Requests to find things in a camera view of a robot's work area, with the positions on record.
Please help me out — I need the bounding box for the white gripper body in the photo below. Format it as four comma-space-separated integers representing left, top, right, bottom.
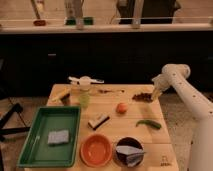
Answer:
152, 74, 170, 92

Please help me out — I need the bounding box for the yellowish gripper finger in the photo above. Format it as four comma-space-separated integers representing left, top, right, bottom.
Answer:
157, 91, 164, 99
151, 88, 160, 101

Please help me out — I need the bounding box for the dark red grape bunch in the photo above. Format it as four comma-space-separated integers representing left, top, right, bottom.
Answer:
132, 93, 152, 103

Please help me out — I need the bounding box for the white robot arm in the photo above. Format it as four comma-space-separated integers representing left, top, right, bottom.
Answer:
151, 64, 213, 171

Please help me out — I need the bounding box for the grey cloth in bowl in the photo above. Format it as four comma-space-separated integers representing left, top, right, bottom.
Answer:
116, 145, 145, 167

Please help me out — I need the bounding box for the dark bowl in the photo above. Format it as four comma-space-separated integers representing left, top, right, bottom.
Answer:
115, 137, 145, 168

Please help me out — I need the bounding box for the orange red bowl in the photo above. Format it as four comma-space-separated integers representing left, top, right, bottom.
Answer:
80, 134, 113, 168

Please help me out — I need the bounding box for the red bowl on counter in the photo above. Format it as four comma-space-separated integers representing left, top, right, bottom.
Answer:
33, 20, 46, 26

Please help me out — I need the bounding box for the green chili pepper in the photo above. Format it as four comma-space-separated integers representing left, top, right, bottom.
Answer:
135, 120, 162, 130

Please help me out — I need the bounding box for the orange tomato fruit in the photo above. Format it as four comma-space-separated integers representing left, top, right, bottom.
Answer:
116, 103, 128, 114

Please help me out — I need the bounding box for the black white eraser block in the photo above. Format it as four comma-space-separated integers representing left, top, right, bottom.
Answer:
88, 115, 110, 130

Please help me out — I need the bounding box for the green clear bottle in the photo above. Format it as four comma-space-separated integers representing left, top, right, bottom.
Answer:
79, 76, 90, 108

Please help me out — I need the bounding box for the green object on counter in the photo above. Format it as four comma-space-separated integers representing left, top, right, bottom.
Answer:
65, 17, 94, 25

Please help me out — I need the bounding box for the blue grey sponge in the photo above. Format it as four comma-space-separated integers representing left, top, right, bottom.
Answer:
47, 130, 69, 145

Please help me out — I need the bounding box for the green plastic tray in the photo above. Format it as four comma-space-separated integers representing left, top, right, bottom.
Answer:
18, 106, 81, 168

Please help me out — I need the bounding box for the black tripod stand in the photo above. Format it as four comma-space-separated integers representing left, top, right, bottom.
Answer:
0, 103, 30, 142

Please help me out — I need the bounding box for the white handled tool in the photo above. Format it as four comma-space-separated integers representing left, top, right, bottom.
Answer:
68, 76, 104, 84

